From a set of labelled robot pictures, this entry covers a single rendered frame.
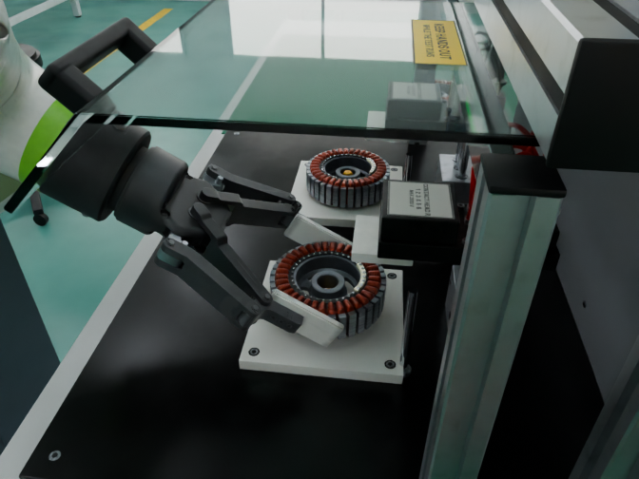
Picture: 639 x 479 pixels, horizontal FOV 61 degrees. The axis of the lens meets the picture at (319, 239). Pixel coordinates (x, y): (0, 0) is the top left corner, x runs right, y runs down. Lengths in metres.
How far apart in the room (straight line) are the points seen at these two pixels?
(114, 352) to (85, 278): 1.40
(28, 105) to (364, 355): 0.35
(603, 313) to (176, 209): 0.39
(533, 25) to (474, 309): 0.13
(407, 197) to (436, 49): 0.16
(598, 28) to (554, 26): 0.02
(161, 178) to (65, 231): 1.76
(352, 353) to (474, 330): 0.25
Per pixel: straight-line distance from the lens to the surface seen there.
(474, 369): 0.31
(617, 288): 0.53
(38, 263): 2.10
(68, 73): 0.36
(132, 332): 0.58
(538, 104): 0.24
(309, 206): 0.71
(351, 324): 0.50
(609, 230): 0.56
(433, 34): 0.38
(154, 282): 0.63
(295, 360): 0.51
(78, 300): 1.89
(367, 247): 0.48
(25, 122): 0.49
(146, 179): 0.48
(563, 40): 0.22
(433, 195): 0.48
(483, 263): 0.25
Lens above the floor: 1.17
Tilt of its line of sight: 36 degrees down
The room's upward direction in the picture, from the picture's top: straight up
